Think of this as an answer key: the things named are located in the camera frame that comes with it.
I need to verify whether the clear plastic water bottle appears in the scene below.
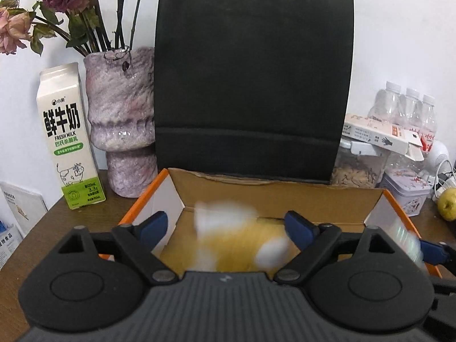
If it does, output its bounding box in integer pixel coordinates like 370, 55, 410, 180
397, 87, 422, 131
367, 81, 403, 125
418, 94, 438, 150

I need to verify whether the black paper shopping bag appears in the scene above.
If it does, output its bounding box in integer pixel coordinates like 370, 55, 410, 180
154, 0, 356, 186

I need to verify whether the mottled pink ceramic vase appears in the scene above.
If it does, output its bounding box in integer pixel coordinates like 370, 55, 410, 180
83, 46, 158, 199

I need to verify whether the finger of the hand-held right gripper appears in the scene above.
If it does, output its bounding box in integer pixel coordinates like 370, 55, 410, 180
420, 239, 456, 268
424, 278, 456, 342

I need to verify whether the clear jar of nuts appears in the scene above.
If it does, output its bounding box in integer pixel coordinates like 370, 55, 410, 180
329, 138, 390, 189

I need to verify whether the long white carton box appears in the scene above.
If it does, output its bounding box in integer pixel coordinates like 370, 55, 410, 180
341, 113, 424, 162

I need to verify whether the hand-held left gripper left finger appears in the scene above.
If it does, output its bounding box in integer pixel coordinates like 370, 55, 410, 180
57, 211, 180, 287

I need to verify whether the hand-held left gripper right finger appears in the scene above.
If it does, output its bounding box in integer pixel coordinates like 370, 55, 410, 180
274, 211, 401, 287

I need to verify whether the white cable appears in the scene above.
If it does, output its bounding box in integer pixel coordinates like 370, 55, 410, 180
429, 160, 456, 202

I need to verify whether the blue white paper pack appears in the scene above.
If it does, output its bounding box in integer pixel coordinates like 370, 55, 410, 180
0, 221, 25, 271

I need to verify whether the yellow green apple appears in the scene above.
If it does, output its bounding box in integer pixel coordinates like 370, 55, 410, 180
437, 187, 456, 221

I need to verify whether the small printed tin box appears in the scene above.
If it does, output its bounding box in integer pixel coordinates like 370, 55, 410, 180
379, 167, 432, 218

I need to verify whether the orange cardboard box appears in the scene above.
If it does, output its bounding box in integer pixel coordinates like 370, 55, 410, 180
98, 168, 442, 282

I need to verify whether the yellow white plush toy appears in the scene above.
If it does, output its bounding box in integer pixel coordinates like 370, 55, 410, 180
185, 199, 300, 275

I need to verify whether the clear plastic item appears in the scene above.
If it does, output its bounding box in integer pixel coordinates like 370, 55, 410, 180
386, 217, 426, 269

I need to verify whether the white booklet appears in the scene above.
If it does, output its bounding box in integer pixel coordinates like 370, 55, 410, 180
0, 181, 48, 237

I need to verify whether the white green milk carton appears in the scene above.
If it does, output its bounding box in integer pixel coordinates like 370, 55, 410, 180
36, 62, 107, 210

